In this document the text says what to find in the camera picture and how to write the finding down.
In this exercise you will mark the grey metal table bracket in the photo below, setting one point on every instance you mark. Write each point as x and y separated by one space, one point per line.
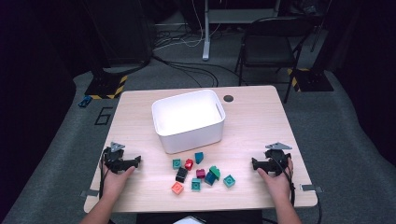
310 188
88 193

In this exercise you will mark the black stand base striped tape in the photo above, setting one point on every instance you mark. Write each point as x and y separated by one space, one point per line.
313 80
104 85

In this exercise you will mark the black folding chair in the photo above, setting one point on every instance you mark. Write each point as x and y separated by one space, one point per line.
267 46

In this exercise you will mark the white plastic bin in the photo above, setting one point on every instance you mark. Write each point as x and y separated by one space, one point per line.
188 121

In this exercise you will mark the blue sloped toy brick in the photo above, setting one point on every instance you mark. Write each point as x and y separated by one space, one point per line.
199 157

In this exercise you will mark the teal toy brick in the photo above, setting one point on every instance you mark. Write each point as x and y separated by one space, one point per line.
195 184
176 164
229 181

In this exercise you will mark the person's right hand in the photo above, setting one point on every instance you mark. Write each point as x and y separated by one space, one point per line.
278 185

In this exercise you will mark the person's dark clothing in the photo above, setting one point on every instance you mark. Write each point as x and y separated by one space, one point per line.
230 217

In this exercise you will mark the black toy brick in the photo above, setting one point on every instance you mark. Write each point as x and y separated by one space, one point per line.
181 174

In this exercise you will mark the orange toy brick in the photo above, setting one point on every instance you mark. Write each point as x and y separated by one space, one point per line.
177 188

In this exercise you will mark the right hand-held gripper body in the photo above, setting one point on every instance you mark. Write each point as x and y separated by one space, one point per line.
275 157

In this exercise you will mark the small blue object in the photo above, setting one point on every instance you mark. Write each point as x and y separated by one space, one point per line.
84 101

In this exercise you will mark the magenta toy brick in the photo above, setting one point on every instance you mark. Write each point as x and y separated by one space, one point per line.
200 173

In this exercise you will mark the person's white garment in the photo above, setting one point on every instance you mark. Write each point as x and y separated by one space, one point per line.
188 221

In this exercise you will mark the red toy brick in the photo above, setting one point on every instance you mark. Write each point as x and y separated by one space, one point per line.
189 164

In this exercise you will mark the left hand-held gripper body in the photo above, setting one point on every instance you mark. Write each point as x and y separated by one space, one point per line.
114 158

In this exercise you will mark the white desk frame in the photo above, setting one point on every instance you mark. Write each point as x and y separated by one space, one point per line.
206 37

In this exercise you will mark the person's left hand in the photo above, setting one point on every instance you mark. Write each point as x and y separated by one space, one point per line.
115 183

